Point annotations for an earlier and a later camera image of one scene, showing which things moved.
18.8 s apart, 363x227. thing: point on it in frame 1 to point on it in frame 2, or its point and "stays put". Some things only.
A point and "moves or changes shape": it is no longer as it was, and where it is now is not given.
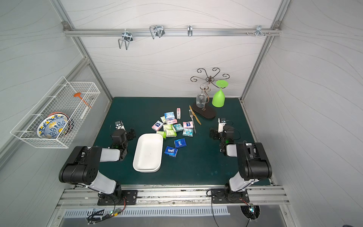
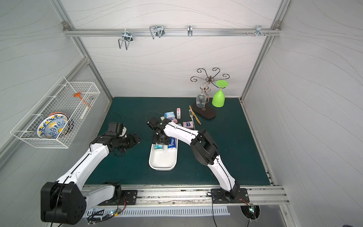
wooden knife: [194, 115] stays put
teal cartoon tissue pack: [188, 132] moves or changes shape
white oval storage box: [148, 153] to [163, 160]
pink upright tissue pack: [178, 113] stays put
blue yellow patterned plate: [52, 126] stays put
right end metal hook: [258, 30] stays put
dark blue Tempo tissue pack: [171, 151] to [173, 142]
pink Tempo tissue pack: [188, 125] stays put
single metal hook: [190, 30] stays put
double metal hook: [127, 37] stays put
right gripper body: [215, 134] to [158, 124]
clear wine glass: [201, 98] stays put
